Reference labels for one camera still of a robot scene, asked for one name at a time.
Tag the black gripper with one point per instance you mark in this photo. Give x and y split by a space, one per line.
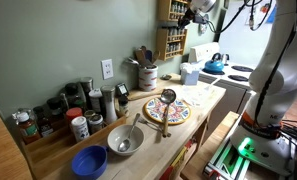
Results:
190 14

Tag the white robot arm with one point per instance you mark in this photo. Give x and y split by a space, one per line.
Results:
278 83

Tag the small black cap bottle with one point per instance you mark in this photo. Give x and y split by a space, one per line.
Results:
123 106

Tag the tall black cap bottle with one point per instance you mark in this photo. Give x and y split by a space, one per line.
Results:
73 95

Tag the dark sauce bottle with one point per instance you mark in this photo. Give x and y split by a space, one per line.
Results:
44 123

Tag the hot sauce bottle white cap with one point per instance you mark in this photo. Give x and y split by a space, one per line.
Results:
28 128

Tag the white stove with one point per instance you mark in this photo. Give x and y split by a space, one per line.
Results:
201 51

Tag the brown wooden spoon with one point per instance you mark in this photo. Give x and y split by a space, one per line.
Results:
155 56

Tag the dark blue spatula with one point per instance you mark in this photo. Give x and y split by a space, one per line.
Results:
148 55

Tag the blue kettle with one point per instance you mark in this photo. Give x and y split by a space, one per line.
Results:
214 66

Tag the wooden spatula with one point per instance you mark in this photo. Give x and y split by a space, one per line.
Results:
140 56

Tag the white box container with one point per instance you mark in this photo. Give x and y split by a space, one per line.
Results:
189 78

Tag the small glass dish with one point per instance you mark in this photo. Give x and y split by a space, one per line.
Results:
166 77

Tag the white refrigerator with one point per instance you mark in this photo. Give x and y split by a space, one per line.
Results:
238 43

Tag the metal tongs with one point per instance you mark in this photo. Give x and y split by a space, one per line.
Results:
133 61

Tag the white crock red chilies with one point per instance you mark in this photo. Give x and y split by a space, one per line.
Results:
148 80

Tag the white crumpled cloth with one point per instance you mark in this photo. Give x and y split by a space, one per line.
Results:
194 95

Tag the white printed paper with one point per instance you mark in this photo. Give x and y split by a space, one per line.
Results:
258 20

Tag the black stove burner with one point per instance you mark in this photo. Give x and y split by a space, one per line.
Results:
238 78
243 68

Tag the flat wooden paddle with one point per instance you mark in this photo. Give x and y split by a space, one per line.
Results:
138 95

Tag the blue paper sheet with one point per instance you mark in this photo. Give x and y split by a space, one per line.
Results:
270 16

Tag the black digital timer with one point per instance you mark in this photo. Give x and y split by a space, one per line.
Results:
122 89

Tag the colourful painted plate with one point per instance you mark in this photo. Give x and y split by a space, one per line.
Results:
181 113

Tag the metal fork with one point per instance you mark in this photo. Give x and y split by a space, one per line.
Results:
149 124

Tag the steel pepper mill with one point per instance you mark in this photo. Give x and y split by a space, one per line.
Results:
108 103

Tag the white salt canister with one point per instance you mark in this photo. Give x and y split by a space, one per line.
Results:
95 100

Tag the stainless steel canister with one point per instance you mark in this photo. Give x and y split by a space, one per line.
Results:
86 88

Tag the small gold lid jar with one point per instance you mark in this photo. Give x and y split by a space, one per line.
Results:
89 114

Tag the white ceramic bowl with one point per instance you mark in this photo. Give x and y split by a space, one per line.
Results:
116 136

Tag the small silver lid jar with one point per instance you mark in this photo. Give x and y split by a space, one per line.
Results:
95 124

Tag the metal spoon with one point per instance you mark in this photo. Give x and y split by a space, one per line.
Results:
124 145

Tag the red lid jar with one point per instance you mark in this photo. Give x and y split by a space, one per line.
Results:
74 114

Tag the red package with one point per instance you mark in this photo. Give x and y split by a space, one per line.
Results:
174 166

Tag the white spice shaker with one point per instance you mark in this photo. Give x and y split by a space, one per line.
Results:
80 129

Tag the dark jar black lid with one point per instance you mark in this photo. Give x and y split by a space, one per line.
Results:
54 108

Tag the blue plastic bowl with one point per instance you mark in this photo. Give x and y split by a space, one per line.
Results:
88 163

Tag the wooden tiered spice tray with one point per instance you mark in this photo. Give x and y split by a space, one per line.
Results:
51 153

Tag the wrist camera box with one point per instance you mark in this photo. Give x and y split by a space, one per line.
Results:
200 18

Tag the decorative wall plate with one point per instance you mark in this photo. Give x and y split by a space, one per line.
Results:
203 29

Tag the wooden wall spice rack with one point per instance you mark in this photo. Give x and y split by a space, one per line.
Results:
161 10
159 43

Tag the white wall outlet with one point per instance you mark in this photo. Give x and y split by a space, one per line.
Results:
107 69

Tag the metal robot stand frame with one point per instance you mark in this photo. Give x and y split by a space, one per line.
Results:
221 163

